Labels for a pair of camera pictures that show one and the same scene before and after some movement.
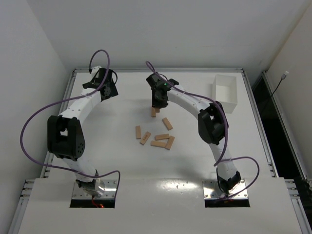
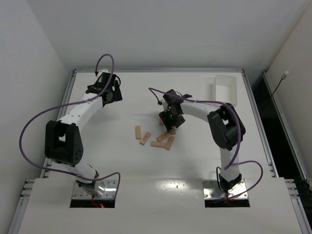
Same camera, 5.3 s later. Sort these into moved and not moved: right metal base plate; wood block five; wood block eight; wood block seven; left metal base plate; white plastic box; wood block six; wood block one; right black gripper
Moved: wood block one; right black gripper; wood block eight
Not moved: wood block five; left metal base plate; wood block six; wood block seven; white plastic box; right metal base plate
